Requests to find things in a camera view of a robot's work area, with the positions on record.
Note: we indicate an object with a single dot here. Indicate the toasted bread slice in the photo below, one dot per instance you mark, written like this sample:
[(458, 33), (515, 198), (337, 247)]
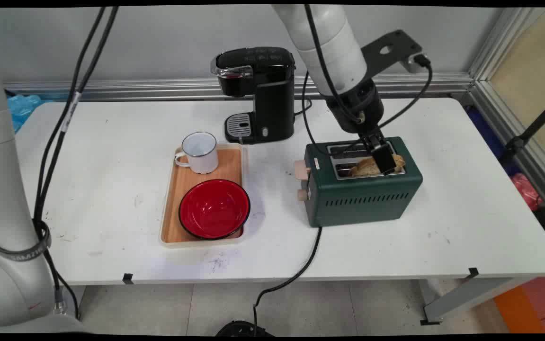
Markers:
[(367, 166)]

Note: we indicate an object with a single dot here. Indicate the grey table leg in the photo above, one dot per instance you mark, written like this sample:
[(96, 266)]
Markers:
[(476, 296)]

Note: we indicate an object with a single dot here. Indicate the black coffee machine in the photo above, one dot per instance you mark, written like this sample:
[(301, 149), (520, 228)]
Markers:
[(260, 90)]

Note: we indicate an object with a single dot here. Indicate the wooden serving tray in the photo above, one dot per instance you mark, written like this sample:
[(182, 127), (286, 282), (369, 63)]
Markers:
[(192, 189)]

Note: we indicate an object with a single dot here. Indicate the dark green toaster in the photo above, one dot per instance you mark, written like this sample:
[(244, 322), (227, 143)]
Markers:
[(362, 194)]

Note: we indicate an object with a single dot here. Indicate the blue plastic bag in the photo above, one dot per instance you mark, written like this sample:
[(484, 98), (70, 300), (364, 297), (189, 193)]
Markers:
[(22, 108)]

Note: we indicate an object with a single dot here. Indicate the black tripod stand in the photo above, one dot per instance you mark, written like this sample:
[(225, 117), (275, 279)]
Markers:
[(532, 130)]

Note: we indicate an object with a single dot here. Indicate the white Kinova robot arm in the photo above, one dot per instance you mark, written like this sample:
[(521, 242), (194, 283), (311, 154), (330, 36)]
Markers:
[(334, 42)]

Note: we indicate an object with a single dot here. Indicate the white enamel mug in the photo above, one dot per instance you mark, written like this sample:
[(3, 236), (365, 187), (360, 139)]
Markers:
[(200, 152)]

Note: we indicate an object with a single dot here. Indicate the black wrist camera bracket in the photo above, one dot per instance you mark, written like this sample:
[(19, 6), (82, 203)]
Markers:
[(390, 49)]

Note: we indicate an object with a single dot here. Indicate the aluminium frame rail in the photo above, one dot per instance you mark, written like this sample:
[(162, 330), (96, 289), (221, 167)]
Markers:
[(234, 87)]

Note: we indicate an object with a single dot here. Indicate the red plastic bag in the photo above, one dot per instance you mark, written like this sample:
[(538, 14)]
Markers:
[(527, 189)]

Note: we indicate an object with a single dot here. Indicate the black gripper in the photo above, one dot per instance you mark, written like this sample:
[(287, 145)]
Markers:
[(358, 106)]

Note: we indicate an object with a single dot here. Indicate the red bowl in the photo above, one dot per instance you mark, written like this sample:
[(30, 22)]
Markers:
[(214, 208)]

